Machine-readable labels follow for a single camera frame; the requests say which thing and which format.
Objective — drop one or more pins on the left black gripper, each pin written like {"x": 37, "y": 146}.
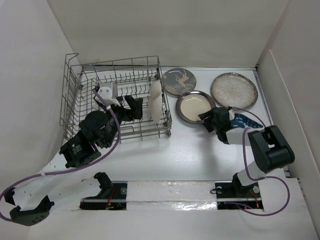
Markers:
{"x": 135, "y": 104}

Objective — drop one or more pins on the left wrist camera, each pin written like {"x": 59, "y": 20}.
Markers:
{"x": 108, "y": 92}

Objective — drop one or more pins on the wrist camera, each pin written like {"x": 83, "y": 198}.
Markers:
{"x": 108, "y": 92}
{"x": 231, "y": 113}

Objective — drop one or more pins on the metal rail bar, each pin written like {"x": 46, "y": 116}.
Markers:
{"x": 173, "y": 198}

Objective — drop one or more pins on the grey wire dish rack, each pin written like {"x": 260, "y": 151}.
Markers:
{"x": 132, "y": 76}

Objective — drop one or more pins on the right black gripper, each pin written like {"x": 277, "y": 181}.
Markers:
{"x": 203, "y": 116}

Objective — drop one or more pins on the cream plate with metallic rim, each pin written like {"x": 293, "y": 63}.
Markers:
{"x": 191, "y": 104}

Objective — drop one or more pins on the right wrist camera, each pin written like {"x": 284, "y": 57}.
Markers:
{"x": 231, "y": 113}

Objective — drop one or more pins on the cream three-section divided plate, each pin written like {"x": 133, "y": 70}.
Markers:
{"x": 155, "y": 101}

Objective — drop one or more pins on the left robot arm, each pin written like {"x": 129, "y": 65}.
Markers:
{"x": 34, "y": 197}

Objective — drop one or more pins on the grey plate with deer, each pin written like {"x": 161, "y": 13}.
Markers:
{"x": 178, "y": 81}

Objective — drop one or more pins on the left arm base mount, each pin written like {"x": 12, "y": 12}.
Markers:
{"x": 112, "y": 195}

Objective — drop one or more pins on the dark blue plate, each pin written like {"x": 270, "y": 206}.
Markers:
{"x": 242, "y": 121}

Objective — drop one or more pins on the speckled beige round plate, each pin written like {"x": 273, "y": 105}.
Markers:
{"x": 232, "y": 89}

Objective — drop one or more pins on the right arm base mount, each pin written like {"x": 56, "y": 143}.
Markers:
{"x": 231, "y": 195}

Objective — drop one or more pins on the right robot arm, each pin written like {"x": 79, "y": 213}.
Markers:
{"x": 264, "y": 148}

